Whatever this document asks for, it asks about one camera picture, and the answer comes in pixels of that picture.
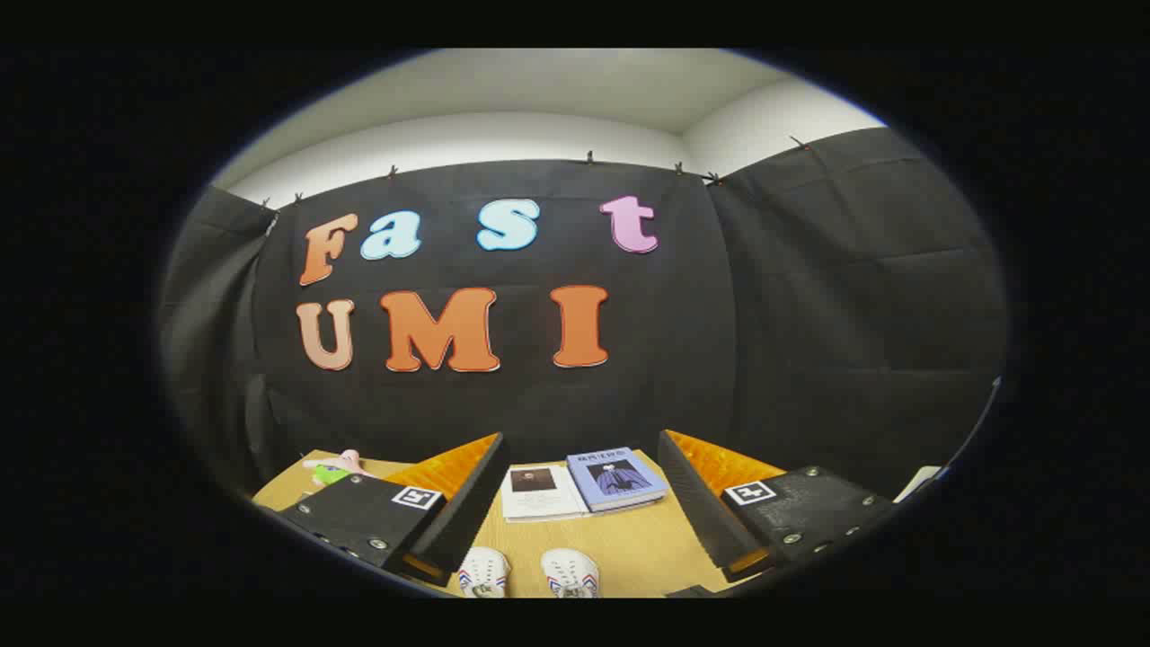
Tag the pink plush toy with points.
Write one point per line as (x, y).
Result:
(334, 467)

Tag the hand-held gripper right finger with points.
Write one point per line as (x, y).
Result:
(696, 503)

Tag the white book with portrait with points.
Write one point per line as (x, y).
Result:
(544, 499)

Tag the blue book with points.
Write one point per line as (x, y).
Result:
(620, 481)

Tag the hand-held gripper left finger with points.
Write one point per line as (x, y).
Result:
(463, 517)

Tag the white striped sneaker shoe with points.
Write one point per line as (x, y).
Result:
(483, 572)
(570, 573)

